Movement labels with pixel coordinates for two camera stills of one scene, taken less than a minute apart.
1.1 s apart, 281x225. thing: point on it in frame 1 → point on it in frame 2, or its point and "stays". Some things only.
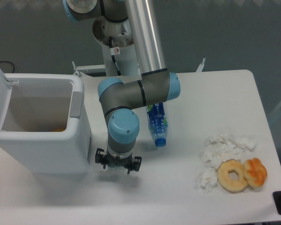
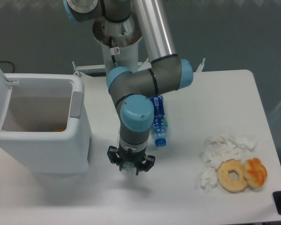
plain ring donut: (233, 185) stays
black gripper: (107, 159) → (116, 156)
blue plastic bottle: (158, 123) stays
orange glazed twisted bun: (255, 172) stays
